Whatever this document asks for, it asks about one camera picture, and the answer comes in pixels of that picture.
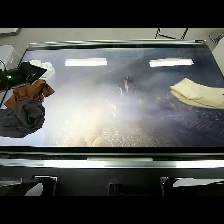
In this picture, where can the silver frame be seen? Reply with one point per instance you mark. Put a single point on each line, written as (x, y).
(133, 164)

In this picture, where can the yellow garment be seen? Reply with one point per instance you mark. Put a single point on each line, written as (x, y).
(200, 94)

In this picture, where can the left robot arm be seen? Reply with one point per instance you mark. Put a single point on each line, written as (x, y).
(23, 75)

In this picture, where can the brown garment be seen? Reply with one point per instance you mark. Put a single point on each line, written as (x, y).
(31, 91)

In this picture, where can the black metal stand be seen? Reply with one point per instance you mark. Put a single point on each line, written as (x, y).
(170, 34)

